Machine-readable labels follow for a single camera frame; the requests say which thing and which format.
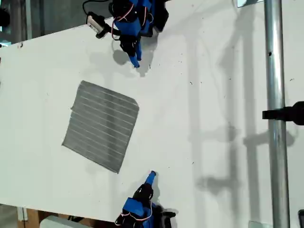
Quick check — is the grey striped towel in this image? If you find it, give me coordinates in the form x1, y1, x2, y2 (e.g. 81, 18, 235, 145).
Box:
61, 80, 140, 174

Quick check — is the white plastic box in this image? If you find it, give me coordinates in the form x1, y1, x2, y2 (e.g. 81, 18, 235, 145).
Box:
39, 214, 95, 228

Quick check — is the black round object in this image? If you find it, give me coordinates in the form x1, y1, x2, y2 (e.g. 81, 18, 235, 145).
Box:
0, 8, 11, 28

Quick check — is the black clamp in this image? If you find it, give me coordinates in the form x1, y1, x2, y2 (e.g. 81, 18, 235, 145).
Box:
262, 101, 304, 126

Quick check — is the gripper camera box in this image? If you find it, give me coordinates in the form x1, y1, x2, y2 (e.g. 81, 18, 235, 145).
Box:
85, 11, 107, 40
159, 208, 178, 228

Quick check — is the black camera cable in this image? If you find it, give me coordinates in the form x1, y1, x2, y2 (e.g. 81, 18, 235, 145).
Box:
82, 0, 110, 15

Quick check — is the wooden table frame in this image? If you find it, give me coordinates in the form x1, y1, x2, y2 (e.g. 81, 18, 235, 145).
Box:
16, 207, 72, 228

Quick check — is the steel post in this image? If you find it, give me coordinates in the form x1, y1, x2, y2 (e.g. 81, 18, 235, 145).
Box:
263, 0, 291, 228

